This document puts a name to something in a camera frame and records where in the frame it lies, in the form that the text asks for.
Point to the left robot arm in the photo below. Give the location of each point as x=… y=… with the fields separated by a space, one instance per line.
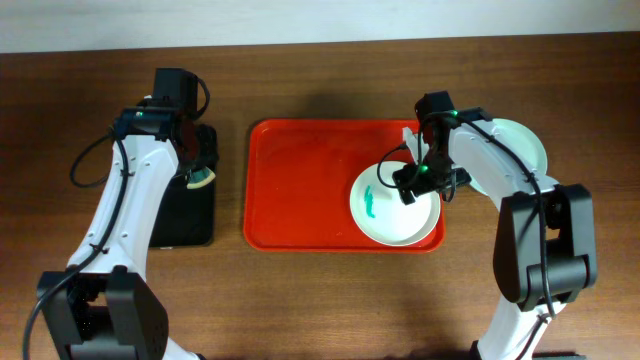
x=100 y=306

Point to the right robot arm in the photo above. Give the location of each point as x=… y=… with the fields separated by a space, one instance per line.
x=545 y=250

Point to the white plate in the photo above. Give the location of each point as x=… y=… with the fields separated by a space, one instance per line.
x=380 y=214

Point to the mint green plate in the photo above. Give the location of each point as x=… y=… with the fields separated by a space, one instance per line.
x=525 y=145

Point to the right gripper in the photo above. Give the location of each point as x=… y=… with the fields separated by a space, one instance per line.
x=418 y=186

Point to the yellow green sponge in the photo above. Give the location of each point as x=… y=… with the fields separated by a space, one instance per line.
x=200 y=178

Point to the black tray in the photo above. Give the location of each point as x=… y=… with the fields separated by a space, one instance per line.
x=186 y=217

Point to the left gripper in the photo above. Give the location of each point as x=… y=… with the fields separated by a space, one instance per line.
x=196 y=167

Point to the red plastic tray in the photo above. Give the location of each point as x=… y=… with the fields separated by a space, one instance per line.
x=299 y=179

